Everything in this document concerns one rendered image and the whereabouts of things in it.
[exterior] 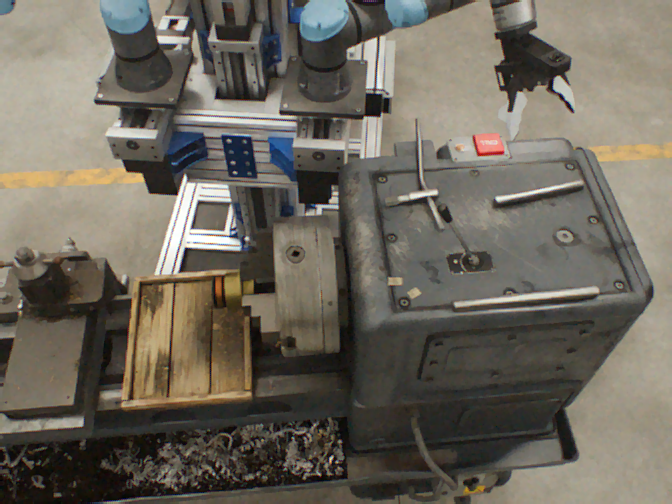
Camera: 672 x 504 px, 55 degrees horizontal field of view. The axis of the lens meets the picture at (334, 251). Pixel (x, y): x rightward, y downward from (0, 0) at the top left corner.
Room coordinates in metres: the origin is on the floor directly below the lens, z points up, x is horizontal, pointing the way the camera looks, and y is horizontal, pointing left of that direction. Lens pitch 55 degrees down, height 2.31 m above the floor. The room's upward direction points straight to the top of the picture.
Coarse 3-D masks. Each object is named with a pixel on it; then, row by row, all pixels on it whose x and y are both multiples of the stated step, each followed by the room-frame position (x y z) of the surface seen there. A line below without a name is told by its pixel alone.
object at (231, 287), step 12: (216, 276) 0.79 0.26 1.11; (228, 276) 0.78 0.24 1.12; (240, 276) 0.78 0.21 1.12; (216, 288) 0.75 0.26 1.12; (228, 288) 0.75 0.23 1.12; (240, 288) 0.75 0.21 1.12; (252, 288) 0.76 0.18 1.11; (216, 300) 0.73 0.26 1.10; (228, 300) 0.73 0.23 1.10; (240, 300) 0.73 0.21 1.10
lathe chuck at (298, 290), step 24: (288, 216) 0.90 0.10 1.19; (312, 216) 0.89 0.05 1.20; (288, 240) 0.79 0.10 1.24; (312, 240) 0.79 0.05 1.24; (288, 264) 0.74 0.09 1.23; (312, 264) 0.74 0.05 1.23; (288, 288) 0.69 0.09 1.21; (312, 288) 0.70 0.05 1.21; (288, 312) 0.66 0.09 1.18; (312, 312) 0.66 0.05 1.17; (288, 336) 0.63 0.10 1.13; (312, 336) 0.63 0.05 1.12
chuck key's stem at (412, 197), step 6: (414, 192) 0.89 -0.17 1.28; (420, 192) 0.89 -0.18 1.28; (426, 192) 0.89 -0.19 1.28; (432, 192) 0.89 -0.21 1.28; (384, 198) 0.88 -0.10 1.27; (390, 198) 0.88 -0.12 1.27; (396, 198) 0.88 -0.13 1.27; (402, 198) 0.88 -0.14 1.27; (408, 198) 0.88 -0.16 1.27; (414, 198) 0.88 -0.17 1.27; (420, 198) 0.88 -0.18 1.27; (432, 198) 0.89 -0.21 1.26; (384, 204) 0.87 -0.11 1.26; (390, 204) 0.87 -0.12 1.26; (396, 204) 0.87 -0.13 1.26
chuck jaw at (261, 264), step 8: (256, 232) 0.85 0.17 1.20; (264, 232) 0.84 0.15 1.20; (272, 232) 0.84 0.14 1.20; (256, 240) 0.83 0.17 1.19; (264, 240) 0.83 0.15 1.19; (272, 240) 0.83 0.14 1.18; (256, 248) 0.82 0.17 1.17; (264, 248) 0.82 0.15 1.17; (272, 248) 0.82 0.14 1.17; (248, 256) 0.81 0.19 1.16; (256, 256) 0.81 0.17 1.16; (264, 256) 0.81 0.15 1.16; (272, 256) 0.81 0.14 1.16; (240, 264) 0.81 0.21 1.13; (248, 264) 0.81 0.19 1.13; (256, 264) 0.80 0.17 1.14; (264, 264) 0.80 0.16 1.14; (272, 264) 0.80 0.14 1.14; (240, 272) 0.79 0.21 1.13; (248, 272) 0.79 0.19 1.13; (256, 272) 0.79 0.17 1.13; (264, 272) 0.79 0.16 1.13; (272, 272) 0.79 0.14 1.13
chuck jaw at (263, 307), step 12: (252, 300) 0.73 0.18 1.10; (264, 300) 0.73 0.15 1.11; (276, 300) 0.73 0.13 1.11; (252, 312) 0.70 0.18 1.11; (264, 312) 0.70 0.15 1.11; (276, 312) 0.70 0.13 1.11; (264, 324) 0.66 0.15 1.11; (276, 324) 0.66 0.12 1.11; (264, 336) 0.64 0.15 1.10; (276, 336) 0.64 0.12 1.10; (288, 348) 0.63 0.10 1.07
